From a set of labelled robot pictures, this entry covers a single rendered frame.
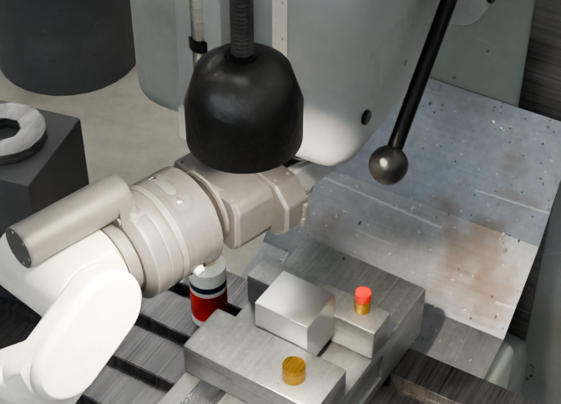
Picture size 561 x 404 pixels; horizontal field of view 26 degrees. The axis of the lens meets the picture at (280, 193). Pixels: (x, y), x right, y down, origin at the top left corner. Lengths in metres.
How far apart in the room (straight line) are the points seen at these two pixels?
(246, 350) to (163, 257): 0.25
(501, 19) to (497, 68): 0.06
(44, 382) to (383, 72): 0.34
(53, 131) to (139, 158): 1.68
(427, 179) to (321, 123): 0.57
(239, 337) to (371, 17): 0.44
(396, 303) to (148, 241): 0.41
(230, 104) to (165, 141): 2.34
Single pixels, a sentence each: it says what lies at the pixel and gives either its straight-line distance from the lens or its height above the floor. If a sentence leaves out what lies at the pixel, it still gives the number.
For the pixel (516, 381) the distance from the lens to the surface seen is 1.62.
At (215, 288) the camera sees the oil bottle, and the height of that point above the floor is 0.98.
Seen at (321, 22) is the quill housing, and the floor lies 1.45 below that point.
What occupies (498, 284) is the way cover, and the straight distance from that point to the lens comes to 1.42.
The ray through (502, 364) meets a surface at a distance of 1.44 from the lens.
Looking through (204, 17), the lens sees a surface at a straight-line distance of 0.84.
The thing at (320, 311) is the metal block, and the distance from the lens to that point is 1.17.
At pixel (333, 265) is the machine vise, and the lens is 1.31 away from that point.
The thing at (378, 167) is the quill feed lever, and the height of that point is 1.34.
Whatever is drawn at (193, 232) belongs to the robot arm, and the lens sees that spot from 0.96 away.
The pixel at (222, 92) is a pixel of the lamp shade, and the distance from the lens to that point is 0.70.
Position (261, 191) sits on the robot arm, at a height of 1.26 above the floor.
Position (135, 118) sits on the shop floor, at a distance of 3.11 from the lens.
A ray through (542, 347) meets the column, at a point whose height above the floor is 0.71.
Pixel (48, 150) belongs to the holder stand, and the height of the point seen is 1.11.
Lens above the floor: 1.92
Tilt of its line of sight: 42 degrees down
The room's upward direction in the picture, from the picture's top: straight up
